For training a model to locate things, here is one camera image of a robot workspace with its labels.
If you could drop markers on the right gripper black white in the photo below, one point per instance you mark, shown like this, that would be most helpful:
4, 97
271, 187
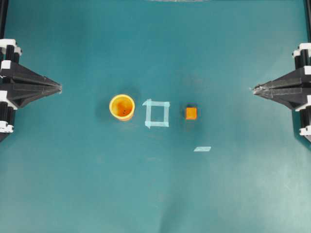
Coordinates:
295, 99

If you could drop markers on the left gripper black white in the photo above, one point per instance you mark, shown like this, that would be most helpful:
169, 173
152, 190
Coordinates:
14, 96

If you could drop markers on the orange plastic cup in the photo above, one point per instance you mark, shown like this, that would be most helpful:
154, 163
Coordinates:
122, 107

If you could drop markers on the orange cube block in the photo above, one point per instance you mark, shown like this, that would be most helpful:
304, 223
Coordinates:
191, 112

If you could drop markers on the light blue tape strip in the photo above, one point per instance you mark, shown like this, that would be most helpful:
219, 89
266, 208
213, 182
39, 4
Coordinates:
202, 149

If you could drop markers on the light blue tape square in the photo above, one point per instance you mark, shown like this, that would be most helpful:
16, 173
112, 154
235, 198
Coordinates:
157, 113

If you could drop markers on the black table frame rail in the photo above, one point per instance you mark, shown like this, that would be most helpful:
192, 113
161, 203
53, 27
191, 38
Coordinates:
307, 6

